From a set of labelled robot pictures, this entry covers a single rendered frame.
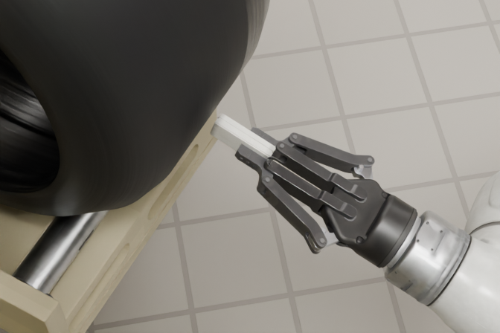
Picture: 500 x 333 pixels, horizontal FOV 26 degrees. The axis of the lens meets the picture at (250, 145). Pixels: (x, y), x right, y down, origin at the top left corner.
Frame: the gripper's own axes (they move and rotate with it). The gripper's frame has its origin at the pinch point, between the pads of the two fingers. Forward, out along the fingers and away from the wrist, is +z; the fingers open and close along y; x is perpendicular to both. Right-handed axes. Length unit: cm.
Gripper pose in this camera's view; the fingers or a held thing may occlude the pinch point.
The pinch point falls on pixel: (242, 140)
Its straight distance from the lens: 117.3
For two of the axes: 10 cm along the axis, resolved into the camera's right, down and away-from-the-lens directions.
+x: -2.3, 4.2, 8.8
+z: -8.4, -5.3, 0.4
